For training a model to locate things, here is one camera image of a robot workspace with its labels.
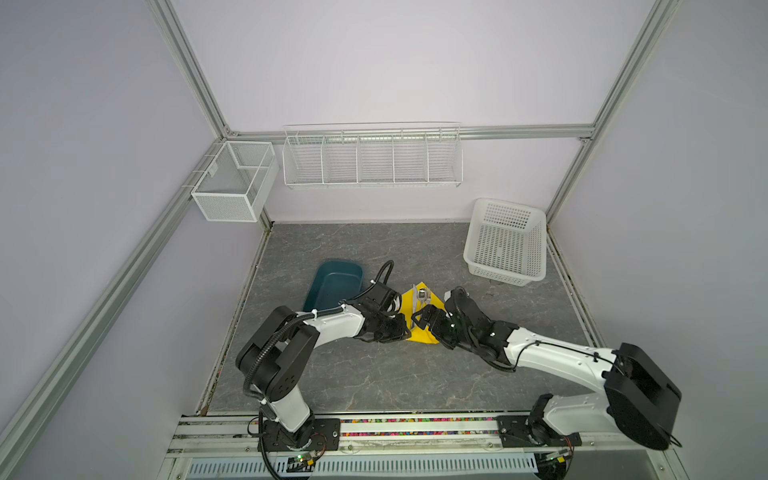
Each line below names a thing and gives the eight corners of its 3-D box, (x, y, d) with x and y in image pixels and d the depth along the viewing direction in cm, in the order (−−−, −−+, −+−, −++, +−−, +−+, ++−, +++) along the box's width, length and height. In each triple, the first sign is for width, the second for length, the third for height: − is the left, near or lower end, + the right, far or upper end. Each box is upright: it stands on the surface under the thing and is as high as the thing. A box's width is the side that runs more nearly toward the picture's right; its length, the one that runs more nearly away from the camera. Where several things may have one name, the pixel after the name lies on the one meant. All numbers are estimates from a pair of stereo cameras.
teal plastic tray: (307, 314, 98) (303, 305, 93) (317, 270, 109) (313, 260, 105) (361, 314, 98) (359, 305, 93) (364, 270, 109) (363, 260, 104)
